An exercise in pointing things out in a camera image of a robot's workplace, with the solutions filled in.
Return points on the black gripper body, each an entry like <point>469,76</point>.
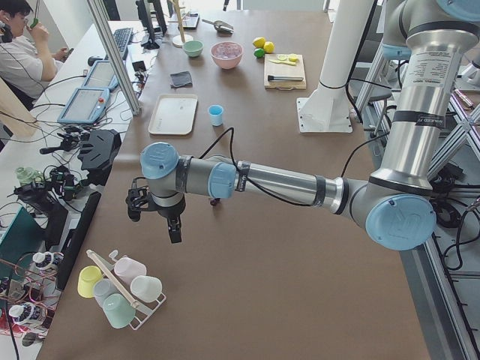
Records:
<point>171,211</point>

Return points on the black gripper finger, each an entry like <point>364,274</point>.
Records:
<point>174,225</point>

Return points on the dark red cherries pair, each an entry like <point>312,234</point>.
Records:
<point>214,201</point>

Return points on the light blue plastic cup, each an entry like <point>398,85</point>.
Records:
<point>215,113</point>

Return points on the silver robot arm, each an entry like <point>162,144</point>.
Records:
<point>393,205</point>

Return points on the pink cup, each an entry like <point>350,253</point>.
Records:
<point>127,269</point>

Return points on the white cup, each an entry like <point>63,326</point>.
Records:
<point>146,288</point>

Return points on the grey cup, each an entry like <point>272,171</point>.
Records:
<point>102,290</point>

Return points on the yellow cup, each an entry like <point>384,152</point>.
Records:
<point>87,279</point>

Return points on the green cup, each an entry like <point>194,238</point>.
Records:
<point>118,311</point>

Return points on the pink bowl of ice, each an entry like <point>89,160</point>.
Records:
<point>226,54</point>

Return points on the wooden cup tree stand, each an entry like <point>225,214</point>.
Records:
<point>179,40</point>

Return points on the metal ice scoop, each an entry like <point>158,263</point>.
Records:
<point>220,26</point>

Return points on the cream rabbit tray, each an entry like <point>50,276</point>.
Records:
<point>173,114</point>

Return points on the grey folded cloth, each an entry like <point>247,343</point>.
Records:
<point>180,79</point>

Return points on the blue teach pendant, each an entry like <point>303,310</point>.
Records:
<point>85,106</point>
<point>101,75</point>

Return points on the green ceramic bowl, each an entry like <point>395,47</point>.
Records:
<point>193,48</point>

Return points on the steel muddler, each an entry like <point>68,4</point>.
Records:
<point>273,78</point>

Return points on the wooden cutting board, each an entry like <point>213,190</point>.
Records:
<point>284,70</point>

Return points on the green lime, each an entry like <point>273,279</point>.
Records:
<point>259,53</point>

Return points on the black keyboard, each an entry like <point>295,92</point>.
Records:
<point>122,38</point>

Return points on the yellow plastic knife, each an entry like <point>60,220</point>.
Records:
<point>283,62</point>

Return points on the yellow lemon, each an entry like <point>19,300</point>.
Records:
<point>259,42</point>
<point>269,47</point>

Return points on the seated person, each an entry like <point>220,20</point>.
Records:
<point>27,64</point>

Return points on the black monitor stand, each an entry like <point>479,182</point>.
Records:
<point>151,15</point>

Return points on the white wire cup rack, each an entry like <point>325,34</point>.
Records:
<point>144,311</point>

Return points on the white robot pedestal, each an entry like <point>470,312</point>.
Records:
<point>327,109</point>

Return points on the aluminium frame post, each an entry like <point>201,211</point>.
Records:
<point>101,22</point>

